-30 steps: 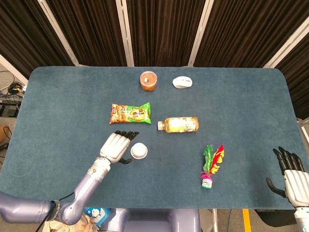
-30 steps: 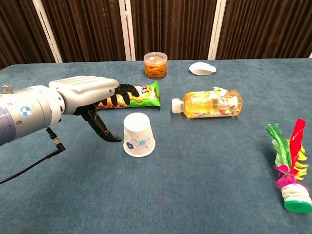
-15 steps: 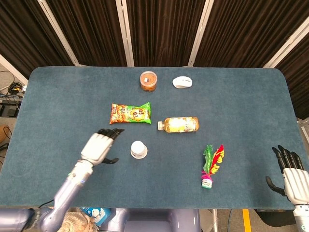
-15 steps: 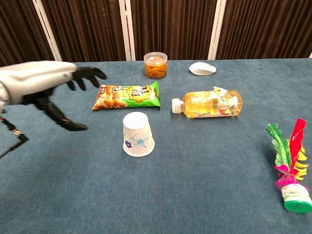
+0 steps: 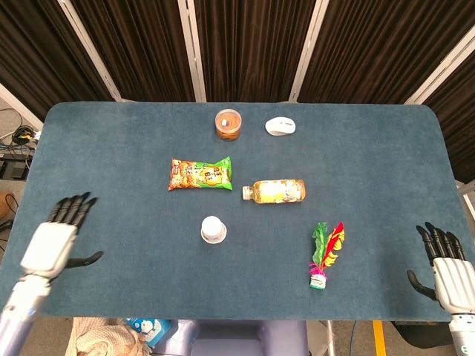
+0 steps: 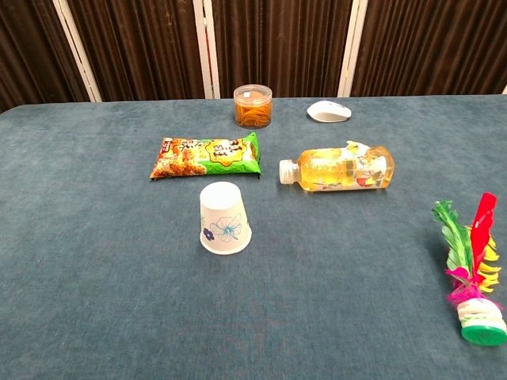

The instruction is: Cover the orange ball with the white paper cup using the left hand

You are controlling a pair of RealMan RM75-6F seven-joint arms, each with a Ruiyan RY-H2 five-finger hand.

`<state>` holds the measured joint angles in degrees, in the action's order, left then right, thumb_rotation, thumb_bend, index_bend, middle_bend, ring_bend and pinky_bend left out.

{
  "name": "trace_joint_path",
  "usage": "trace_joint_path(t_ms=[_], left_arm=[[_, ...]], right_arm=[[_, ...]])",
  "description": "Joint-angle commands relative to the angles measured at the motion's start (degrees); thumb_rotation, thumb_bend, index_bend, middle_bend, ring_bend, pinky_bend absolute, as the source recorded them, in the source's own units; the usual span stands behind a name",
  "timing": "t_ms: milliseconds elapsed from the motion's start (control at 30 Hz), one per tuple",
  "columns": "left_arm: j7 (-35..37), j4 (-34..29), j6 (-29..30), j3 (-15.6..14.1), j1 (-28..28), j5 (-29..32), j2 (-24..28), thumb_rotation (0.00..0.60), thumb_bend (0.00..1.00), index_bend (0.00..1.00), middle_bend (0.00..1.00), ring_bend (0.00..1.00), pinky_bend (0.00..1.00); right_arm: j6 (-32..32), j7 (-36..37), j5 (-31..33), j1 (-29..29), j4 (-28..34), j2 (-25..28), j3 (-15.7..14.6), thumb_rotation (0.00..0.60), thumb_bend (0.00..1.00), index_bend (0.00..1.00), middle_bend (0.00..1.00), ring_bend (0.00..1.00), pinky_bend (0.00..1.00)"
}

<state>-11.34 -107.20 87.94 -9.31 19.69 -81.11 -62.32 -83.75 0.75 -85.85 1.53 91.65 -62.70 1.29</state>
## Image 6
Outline plastic bottle with yellow drink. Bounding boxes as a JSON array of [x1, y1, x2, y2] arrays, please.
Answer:
[[278, 140, 396, 193]]

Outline white floral paper cup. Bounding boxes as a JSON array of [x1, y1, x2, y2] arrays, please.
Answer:
[[199, 181, 254, 256]]

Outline clear jar of rubber bands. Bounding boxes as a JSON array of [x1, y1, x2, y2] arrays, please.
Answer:
[[233, 83, 274, 129]]

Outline white computer mouse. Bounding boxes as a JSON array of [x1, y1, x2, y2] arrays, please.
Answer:
[[306, 100, 353, 124]]

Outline brown pleated curtain panel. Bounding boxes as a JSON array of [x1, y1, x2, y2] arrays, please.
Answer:
[[205, 0, 354, 100], [0, 0, 92, 114], [66, 0, 207, 102], [350, 0, 507, 98]]

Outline white screen frame post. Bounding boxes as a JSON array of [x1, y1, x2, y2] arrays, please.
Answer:
[[337, 0, 370, 98], [193, 0, 221, 100], [52, 0, 103, 103]]

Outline colourful feather shuttlecock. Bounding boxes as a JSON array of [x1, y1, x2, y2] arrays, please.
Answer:
[[431, 192, 507, 347]]

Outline blue table cloth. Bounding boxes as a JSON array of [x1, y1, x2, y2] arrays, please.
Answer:
[[0, 93, 507, 380]]

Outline green orange snack bag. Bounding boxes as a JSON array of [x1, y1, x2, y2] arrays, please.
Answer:
[[149, 131, 263, 181]]

